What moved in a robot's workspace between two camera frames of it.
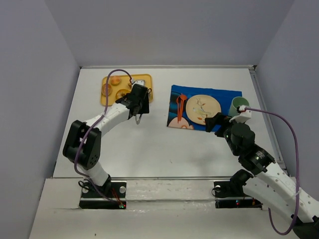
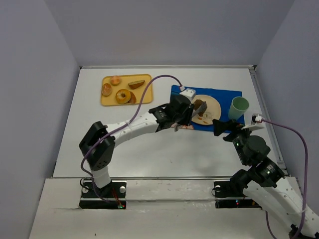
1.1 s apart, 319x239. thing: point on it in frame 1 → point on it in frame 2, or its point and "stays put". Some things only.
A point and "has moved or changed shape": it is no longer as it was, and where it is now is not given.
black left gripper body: (137, 107) → (188, 112)
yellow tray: (124, 84) stays put
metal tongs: (138, 118) has moved or changed shape
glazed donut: (120, 93) stays put
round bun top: (115, 80) stays put
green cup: (236, 102) stays put
